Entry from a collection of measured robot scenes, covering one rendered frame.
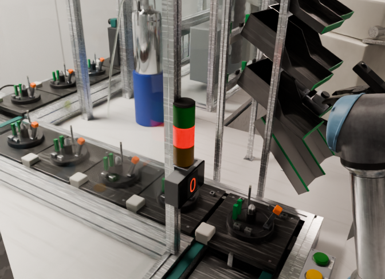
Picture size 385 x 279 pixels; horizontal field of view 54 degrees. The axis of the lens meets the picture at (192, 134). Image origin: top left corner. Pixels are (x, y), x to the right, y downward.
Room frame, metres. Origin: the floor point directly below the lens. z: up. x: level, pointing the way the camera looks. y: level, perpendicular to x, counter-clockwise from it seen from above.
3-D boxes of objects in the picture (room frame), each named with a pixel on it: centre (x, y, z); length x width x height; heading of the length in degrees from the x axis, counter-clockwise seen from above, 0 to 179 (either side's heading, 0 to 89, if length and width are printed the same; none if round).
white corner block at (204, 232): (0.84, -0.04, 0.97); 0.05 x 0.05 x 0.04; 60
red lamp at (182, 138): (0.77, 0.02, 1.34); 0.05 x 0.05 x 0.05
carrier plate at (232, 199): (0.87, -0.18, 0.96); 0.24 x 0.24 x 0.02; 60
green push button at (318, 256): (0.75, -0.36, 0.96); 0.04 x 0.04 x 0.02
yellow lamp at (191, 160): (0.77, 0.02, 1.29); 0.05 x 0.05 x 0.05
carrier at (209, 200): (1.00, 0.05, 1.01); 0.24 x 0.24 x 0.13; 60
